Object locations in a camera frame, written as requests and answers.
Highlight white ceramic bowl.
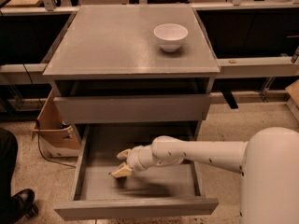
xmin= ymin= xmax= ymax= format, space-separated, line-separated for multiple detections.
xmin=153 ymin=23 xmax=189 ymax=52

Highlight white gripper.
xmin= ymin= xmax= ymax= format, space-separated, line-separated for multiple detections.
xmin=110 ymin=146 xmax=153 ymax=178

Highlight grey middle drawer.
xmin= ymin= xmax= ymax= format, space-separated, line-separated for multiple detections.
xmin=53 ymin=81 xmax=213 ymax=125

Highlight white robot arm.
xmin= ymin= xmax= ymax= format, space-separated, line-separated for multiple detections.
xmin=111 ymin=127 xmax=299 ymax=224

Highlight grey drawer cabinet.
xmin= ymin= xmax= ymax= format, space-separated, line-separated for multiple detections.
xmin=44 ymin=5 xmax=220 ymax=138

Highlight grey bottom drawer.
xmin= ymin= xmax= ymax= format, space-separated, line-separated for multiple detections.
xmin=54 ymin=122 xmax=218 ymax=220

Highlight black trouser leg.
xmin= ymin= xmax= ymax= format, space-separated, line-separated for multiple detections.
xmin=0 ymin=129 xmax=18 ymax=224

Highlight black shoe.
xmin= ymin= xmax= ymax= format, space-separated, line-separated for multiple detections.
xmin=12 ymin=189 xmax=39 ymax=220

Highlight cardboard box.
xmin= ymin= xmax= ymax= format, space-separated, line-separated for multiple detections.
xmin=33 ymin=91 xmax=80 ymax=157

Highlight grey drawer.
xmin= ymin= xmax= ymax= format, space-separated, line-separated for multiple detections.
xmin=54 ymin=122 xmax=218 ymax=220
xmin=53 ymin=81 xmax=213 ymax=125

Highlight black cable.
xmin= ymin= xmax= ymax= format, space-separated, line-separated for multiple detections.
xmin=35 ymin=119 xmax=77 ymax=169

